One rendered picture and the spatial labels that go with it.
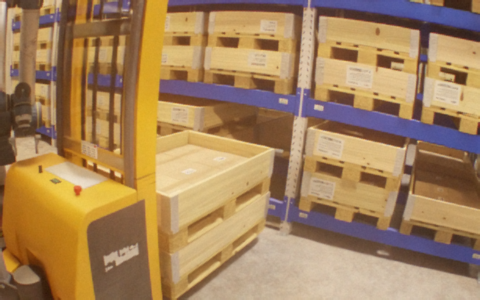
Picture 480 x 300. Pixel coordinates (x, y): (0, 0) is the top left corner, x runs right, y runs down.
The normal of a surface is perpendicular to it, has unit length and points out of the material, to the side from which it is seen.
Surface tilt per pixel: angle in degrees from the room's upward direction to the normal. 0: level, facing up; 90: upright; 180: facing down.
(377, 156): 90
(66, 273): 74
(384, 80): 90
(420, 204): 90
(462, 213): 90
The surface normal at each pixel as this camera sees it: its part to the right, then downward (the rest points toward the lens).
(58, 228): -0.43, -0.08
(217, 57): -0.49, 0.19
